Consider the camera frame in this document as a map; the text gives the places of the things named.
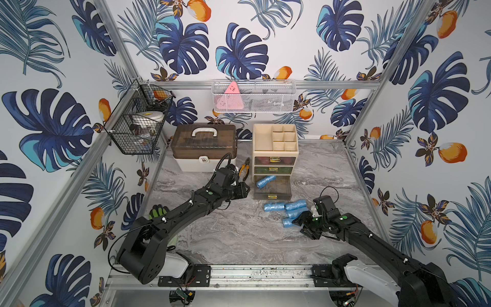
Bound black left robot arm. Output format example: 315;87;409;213
116;163;251;285

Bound white tape roll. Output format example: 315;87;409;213
132;111;164;127

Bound blue roll top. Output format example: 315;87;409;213
285;200;307;211

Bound clear wall tray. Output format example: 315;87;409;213
211;80;297;114

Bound clear lowest drawer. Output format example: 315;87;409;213
253;175;292;201

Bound pink triangle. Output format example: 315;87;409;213
216;81;244;111

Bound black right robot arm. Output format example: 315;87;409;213
293;196;459;306

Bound beige drawer organizer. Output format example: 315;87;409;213
252;124;299;182

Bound yellow black pliers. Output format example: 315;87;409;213
239;157;251;182

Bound brown lidded storage box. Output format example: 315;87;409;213
171;124;237;173

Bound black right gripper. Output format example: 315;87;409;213
289;210;327;237

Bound green work glove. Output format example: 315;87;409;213
148;204;170;220

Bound black wire basket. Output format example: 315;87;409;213
103;80;175;156

